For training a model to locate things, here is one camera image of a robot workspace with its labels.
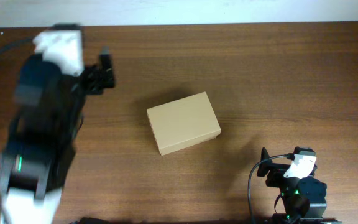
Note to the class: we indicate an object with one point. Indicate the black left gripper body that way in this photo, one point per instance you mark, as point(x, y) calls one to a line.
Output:
point(94, 78)

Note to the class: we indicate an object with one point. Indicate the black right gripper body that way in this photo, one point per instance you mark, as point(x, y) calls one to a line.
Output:
point(276, 178)

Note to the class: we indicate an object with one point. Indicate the brown cardboard box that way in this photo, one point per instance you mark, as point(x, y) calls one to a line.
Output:
point(183, 123)

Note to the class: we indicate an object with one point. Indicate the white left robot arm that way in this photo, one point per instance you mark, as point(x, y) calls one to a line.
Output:
point(51, 92)

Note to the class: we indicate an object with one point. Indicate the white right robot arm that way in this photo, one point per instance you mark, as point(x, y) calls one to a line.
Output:
point(303, 196)

